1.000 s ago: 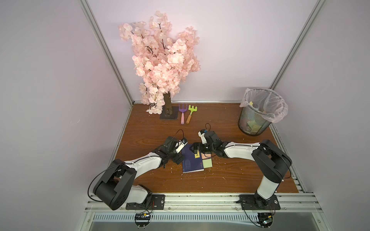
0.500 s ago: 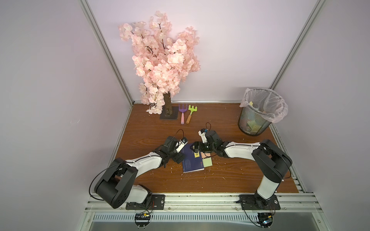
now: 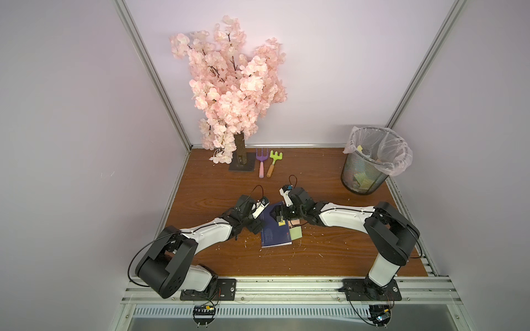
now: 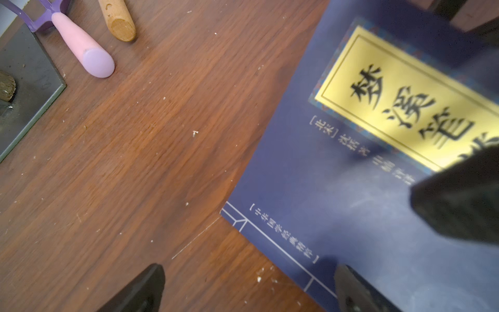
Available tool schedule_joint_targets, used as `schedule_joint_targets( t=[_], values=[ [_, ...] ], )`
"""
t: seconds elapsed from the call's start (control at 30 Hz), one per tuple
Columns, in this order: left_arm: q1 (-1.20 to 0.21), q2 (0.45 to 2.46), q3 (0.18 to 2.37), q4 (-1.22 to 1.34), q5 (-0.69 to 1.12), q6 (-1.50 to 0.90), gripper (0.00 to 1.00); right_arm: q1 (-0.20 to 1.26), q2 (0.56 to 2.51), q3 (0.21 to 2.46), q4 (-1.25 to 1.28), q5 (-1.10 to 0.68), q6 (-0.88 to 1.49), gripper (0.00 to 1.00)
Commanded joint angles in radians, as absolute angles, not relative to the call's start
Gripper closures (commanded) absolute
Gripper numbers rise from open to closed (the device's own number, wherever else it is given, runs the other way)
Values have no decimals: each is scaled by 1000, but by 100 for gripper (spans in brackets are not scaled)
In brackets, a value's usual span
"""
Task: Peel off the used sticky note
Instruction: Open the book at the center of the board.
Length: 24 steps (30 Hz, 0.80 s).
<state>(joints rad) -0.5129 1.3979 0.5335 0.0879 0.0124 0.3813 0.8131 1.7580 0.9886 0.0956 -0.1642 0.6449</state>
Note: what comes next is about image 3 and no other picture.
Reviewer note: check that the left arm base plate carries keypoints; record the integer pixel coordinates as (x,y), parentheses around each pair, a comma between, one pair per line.
(223,289)

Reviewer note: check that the purple toy garden fork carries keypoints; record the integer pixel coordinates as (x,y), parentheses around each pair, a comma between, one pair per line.
(261,156)

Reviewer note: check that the aluminium front rail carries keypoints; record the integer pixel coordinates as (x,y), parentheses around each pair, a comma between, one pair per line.
(284,297)

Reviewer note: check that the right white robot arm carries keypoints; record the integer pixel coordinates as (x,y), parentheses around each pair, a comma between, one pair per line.
(393,235)

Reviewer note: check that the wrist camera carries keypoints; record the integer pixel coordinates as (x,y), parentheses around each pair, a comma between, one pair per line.
(284,192)
(260,206)

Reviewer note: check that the circuit board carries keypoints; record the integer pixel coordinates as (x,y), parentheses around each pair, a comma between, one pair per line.
(379,315)
(204,315)

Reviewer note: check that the mesh waste bin with liner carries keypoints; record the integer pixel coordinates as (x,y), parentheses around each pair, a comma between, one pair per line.
(372,155)

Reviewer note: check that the left circuit board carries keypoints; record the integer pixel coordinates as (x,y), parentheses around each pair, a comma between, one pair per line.
(204,315)

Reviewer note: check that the dark metal tree base plate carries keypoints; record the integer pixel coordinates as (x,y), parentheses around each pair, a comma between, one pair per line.
(238,166)

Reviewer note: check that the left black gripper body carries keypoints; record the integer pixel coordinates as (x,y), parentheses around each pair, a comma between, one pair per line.
(251,223)

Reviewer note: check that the green sticky note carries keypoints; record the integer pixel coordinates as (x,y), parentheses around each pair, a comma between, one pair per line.
(295,233)

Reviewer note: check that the green toy garden rake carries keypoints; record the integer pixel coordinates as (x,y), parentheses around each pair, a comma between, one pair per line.
(275,156)

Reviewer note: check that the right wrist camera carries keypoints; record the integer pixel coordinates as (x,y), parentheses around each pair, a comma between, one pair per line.
(284,192)

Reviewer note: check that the right circuit board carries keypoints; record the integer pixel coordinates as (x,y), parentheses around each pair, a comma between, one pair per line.
(379,315)

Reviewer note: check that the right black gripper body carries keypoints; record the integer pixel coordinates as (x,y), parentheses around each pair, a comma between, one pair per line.
(285,211)

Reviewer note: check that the pink artificial blossom tree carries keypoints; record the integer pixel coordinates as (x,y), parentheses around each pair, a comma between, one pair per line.
(231,88)

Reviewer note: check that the dark blue paperback book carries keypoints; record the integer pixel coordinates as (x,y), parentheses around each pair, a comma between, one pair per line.
(273,234)

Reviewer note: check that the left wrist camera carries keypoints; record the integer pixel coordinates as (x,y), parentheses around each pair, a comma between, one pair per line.
(260,206)

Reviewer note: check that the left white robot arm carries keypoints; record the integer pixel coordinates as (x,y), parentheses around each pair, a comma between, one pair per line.
(167,265)

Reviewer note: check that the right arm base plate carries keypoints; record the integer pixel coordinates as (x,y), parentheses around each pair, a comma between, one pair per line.
(366,290)

